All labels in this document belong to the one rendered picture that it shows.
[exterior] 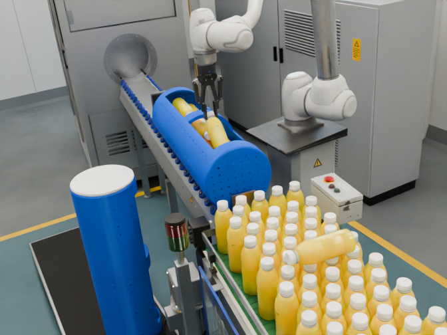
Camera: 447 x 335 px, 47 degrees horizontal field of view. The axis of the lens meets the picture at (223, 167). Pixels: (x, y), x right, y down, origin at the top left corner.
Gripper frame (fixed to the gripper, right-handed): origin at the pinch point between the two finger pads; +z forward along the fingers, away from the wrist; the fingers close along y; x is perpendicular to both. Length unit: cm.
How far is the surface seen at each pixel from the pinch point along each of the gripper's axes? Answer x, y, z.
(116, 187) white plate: -2, 44, 26
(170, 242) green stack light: 71, 38, 11
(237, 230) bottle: 57, 12, 22
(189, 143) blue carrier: 1.8, 10.8, 11.9
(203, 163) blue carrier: 20.9, 11.4, 12.9
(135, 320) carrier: 1, 47, 97
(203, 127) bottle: -10.2, 0.8, 11.0
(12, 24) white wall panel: -485, 87, 27
